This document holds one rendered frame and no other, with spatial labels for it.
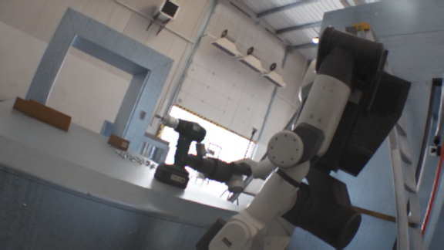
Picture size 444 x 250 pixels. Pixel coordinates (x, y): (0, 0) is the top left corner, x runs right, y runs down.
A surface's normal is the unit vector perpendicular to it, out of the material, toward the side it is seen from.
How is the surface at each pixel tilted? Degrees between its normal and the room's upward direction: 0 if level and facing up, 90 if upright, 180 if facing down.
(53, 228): 90
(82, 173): 67
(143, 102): 90
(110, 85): 90
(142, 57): 90
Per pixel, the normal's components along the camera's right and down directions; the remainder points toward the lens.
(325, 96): -0.45, -0.22
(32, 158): 0.65, -0.26
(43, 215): 0.56, 0.10
